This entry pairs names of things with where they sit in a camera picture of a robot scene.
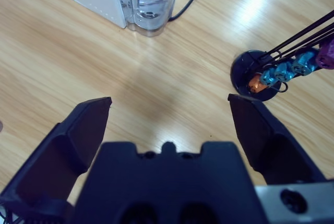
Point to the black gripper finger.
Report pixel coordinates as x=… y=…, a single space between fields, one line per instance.
x=65 y=151
x=268 y=145

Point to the orange coffee capsule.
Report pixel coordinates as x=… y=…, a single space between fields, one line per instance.
x=257 y=84

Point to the blue coffee capsule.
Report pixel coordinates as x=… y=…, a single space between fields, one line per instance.
x=283 y=72
x=304 y=63
x=268 y=78

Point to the purple coffee capsule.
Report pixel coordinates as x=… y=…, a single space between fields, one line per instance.
x=326 y=54

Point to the clear water tank black lid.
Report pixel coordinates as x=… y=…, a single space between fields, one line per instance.
x=151 y=4

